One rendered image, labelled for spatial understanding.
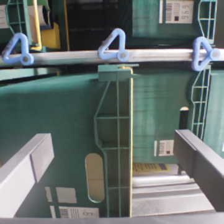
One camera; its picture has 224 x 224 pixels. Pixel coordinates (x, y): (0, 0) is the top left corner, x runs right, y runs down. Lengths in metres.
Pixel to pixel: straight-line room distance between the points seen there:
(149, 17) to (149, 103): 0.27
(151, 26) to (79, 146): 0.42
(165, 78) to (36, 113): 0.41
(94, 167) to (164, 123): 0.34
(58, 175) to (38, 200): 0.08
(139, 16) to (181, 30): 0.14
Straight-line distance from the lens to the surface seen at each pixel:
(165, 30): 0.57
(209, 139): 0.72
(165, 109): 0.59
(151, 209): 0.59
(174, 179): 0.69
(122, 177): 0.31
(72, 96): 0.26
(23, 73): 0.50
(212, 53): 0.57
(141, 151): 0.63
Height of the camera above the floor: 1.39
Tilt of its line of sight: 2 degrees up
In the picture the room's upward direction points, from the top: 88 degrees clockwise
